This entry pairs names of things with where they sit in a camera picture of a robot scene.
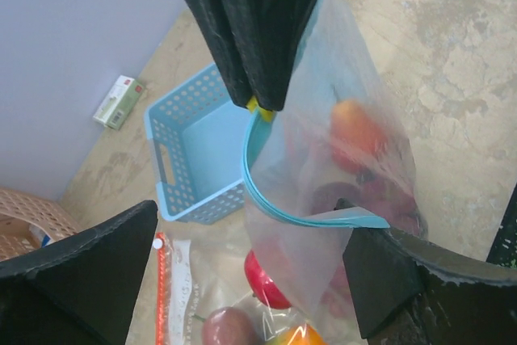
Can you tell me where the small green white box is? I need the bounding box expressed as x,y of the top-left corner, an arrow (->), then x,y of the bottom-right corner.
93,75 -> 145,130

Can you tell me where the brown onion toy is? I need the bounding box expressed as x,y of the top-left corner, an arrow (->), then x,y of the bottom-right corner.
201,307 -> 262,345

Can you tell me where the red grapes toy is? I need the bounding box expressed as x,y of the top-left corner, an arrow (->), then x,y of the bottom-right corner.
309,178 -> 427,238

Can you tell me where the red apple toy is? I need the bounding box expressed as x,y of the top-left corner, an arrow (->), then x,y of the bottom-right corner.
244,250 -> 292,309

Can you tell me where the clear zip top bag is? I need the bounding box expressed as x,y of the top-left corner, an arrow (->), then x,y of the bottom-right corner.
153,233 -> 310,344

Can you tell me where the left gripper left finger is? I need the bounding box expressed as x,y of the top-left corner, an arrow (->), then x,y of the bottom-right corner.
1,200 -> 158,344

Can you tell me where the yellow zipper slider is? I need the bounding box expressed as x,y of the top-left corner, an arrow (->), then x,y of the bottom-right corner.
246,96 -> 275,123

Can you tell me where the orange desk organizer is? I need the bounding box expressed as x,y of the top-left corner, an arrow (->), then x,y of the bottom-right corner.
0,187 -> 81,261

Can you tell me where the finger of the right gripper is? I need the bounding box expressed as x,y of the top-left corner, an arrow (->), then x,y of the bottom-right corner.
221,0 -> 317,111
185,0 -> 252,107

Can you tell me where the blue plastic basket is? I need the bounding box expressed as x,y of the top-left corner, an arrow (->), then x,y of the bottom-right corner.
144,64 -> 251,225

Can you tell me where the teal plastic strip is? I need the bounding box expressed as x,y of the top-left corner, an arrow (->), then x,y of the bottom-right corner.
242,111 -> 389,229

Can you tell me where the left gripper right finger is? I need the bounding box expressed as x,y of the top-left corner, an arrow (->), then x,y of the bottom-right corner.
334,198 -> 517,345

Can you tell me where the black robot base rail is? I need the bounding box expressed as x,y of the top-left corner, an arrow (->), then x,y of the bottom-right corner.
486,186 -> 517,269

